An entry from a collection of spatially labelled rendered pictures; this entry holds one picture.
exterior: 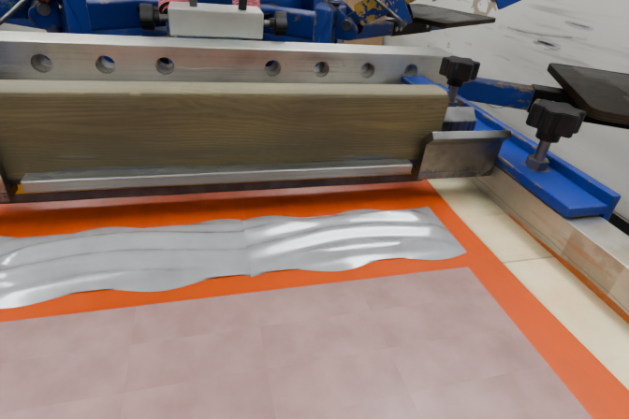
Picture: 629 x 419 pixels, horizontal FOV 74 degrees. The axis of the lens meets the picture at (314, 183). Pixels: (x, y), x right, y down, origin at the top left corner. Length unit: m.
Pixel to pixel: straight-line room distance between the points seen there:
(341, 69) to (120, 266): 0.40
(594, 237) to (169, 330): 0.32
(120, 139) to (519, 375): 0.32
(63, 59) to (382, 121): 0.38
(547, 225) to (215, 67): 0.42
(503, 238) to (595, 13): 2.41
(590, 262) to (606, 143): 2.26
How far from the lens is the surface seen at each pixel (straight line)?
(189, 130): 0.35
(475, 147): 0.43
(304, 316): 0.28
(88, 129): 0.36
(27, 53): 0.59
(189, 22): 0.61
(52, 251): 0.35
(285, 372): 0.26
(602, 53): 2.70
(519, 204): 0.43
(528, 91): 1.07
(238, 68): 0.57
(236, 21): 0.61
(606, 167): 2.64
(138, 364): 0.27
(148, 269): 0.31
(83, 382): 0.27
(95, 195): 0.39
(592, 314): 0.37
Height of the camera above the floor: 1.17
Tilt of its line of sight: 30 degrees down
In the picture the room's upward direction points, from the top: 6 degrees clockwise
